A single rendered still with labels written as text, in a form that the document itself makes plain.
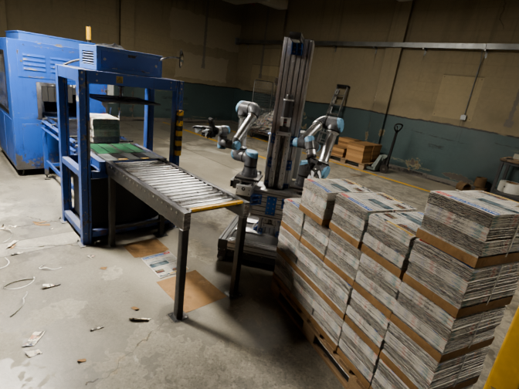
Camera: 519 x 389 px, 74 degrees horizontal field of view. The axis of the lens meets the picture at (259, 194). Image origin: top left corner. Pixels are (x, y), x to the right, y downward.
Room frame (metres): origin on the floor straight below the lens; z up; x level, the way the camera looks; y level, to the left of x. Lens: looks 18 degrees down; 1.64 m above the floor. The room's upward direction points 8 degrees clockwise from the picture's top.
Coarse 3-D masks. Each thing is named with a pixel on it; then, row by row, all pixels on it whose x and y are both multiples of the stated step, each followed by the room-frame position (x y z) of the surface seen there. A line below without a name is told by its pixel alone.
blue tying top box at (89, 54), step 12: (84, 48) 3.23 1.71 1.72; (96, 48) 3.02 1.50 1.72; (108, 48) 3.09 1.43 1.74; (84, 60) 3.26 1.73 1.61; (96, 60) 3.03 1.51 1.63; (108, 60) 3.09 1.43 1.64; (120, 60) 3.16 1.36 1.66; (132, 60) 3.23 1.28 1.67; (144, 60) 3.31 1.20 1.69; (156, 60) 3.39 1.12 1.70; (120, 72) 3.16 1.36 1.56; (132, 72) 3.24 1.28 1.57; (144, 72) 3.32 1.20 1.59; (156, 72) 3.40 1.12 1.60
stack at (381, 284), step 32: (288, 224) 2.41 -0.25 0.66; (288, 256) 2.35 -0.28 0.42; (352, 256) 1.78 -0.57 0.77; (288, 288) 2.28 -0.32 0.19; (320, 288) 1.97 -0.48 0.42; (352, 288) 1.74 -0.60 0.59; (384, 288) 1.55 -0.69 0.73; (320, 320) 1.91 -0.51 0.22; (352, 320) 1.68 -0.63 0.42; (384, 320) 1.50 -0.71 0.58; (320, 352) 1.85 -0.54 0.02; (352, 352) 1.63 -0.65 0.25; (352, 384) 1.57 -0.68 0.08
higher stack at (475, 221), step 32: (448, 192) 1.48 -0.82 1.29; (480, 192) 1.57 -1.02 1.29; (448, 224) 1.36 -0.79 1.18; (480, 224) 1.25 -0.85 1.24; (512, 224) 1.29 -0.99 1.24; (416, 256) 1.43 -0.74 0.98; (448, 256) 1.32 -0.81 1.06; (480, 256) 1.21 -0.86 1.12; (448, 288) 1.28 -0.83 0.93; (480, 288) 1.26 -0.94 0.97; (512, 288) 1.37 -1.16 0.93; (416, 320) 1.35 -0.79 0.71; (448, 320) 1.24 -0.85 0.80; (480, 320) 1.30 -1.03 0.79; (384, 352) 1.46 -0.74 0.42; (416, 352) 1.31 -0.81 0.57; (448, 352) 1.24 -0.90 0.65; (480, 352) 1.36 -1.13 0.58; (384, 384) 1.41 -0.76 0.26; (416, 384) 1.27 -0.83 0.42; (448, 384) 1.28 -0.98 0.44
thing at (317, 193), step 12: (312, 180) 2.25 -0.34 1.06; (324, 180) 2.31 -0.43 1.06; (312, 192) 2.17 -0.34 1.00; (324, 192) 2.05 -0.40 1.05; (336, 192) 2.04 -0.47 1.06; (348, 192) 2.09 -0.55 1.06; (300, 204) 2.27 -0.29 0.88; (312, 204) 2.15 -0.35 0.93; (324, 204) 2.04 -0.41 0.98; (324, 216) 2.03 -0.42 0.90
